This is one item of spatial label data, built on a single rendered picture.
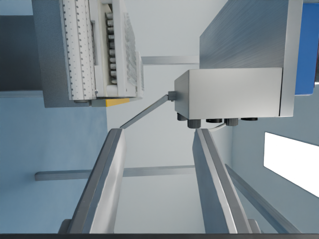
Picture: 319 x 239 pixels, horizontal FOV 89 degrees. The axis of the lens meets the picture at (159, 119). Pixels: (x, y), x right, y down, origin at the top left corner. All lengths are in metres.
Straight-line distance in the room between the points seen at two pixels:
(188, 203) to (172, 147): 1.48
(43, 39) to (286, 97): 0.53
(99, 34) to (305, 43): 0.46
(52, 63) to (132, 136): 3.44
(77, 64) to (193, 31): 3.79
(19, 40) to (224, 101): 0.55
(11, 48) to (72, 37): 0.25
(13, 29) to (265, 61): 0.65
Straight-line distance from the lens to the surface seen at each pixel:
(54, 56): 0.44
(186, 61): 1.44
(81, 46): 0.40
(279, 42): 0.46
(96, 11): 0.46
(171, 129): 3.78
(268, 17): 0.51
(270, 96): 0.42
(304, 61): 0.51
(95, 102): 0.38
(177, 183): 4.22
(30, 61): 0.59
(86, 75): 0.39
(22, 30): 0.62
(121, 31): 0.43
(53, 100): 0.44
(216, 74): 0.37
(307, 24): 0.53
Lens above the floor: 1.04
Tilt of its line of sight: 2 degrees up
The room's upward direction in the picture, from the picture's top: 88 degrees clockwise
